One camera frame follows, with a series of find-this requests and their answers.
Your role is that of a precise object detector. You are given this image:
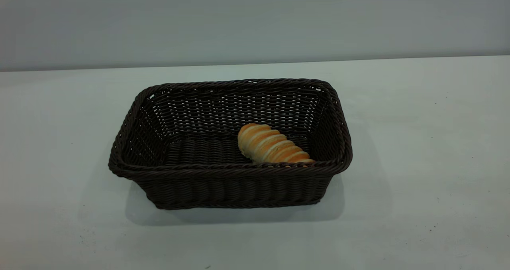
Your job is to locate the ridged golden bread roll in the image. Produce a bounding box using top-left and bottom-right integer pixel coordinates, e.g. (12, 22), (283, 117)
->
(237, 123), (316, 165)

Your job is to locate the black woven wicker basket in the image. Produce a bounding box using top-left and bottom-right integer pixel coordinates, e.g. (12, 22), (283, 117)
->
(108, 78), (353, 210)

